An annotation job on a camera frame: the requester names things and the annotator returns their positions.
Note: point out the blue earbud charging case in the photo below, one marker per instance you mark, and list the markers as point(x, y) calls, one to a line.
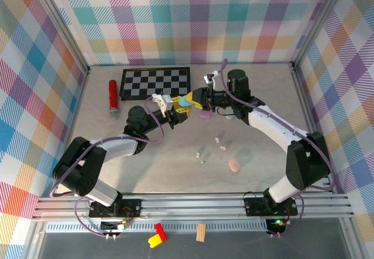
point(184, 102)

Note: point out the purple earbud charging case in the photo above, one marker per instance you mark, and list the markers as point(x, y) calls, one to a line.
point(205, 114)

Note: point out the mint earbud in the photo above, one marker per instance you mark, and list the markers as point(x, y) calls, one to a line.
point(202, 161)
point(198, 154)

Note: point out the pink earbud charging case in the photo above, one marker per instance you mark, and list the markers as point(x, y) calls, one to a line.
point(234, 165)

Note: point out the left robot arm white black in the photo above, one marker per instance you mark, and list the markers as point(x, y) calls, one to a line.
point(117, 147)

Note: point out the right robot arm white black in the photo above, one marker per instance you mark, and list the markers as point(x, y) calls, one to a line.
point(271, 124)

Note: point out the black white checkerboard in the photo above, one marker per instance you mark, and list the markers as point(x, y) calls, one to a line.
point(155, 83)

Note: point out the red cylindrical tube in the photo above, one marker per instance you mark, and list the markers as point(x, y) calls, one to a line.
point(113, 95)

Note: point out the black controller board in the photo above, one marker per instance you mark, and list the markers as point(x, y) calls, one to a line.
point(276, 226)
point(115, 227)

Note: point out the red toy brick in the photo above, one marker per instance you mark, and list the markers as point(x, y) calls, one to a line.
point(160, 230)

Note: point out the small wooden block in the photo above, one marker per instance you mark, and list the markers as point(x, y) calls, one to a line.
point(201, 232)

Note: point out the yellow toy brick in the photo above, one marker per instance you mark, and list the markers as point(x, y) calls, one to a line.
point(154, 240)

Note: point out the aluminium side rail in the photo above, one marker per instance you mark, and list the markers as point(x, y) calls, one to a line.
point(76, 110)
point(305, 107)

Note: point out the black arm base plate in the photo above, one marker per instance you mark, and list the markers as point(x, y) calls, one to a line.
point(254, 206)
point(131, 206)

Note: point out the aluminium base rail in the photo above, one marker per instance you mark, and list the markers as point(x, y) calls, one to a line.
point(190, 205)

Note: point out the aluminium frame post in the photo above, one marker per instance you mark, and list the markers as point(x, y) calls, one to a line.
point(318, 22)
point(63, 26)

